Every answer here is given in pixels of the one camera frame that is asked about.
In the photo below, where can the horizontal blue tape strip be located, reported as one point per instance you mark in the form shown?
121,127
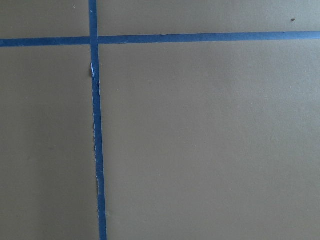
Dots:
160,38

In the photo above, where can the vertical blue tape strip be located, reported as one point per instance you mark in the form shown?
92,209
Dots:
97,121

